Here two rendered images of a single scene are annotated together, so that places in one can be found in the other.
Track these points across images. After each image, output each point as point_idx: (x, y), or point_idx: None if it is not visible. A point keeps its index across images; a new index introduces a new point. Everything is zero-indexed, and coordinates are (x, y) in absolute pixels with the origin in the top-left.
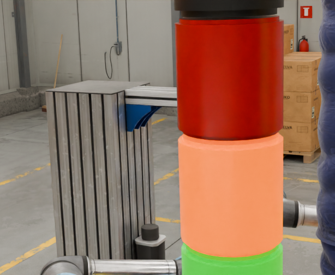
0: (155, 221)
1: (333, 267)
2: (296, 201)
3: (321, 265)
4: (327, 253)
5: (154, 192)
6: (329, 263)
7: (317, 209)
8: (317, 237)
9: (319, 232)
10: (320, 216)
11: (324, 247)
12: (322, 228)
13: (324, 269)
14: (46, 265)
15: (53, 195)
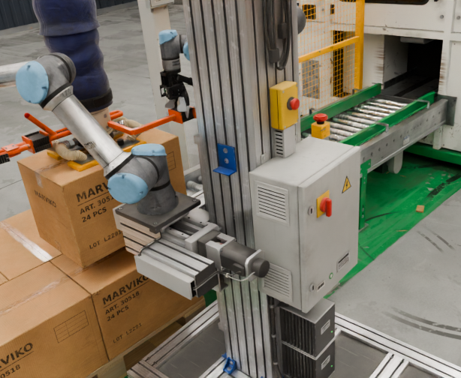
0: (190, 61)
1: (98, 44)
2: (42, 55)
3: (99, 50)
4: (98, 35)
5: (185, 27)
6: (97, 44)
7: (92, 4)
8: (97, 27)
9: (96, 22)
10: (94, 8)
11: (97, 33)
12: (95, 18)
13: (100, 51)
14: (299, 7)
15: (296, 4)
